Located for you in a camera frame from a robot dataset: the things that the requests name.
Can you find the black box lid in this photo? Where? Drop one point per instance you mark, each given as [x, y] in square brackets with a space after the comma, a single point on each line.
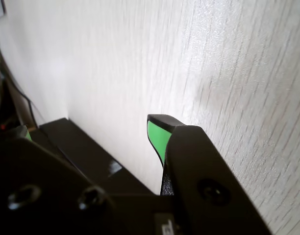
[104, 156]

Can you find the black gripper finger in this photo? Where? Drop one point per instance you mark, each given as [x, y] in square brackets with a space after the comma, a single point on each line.
[30, 171]
[201, 159]

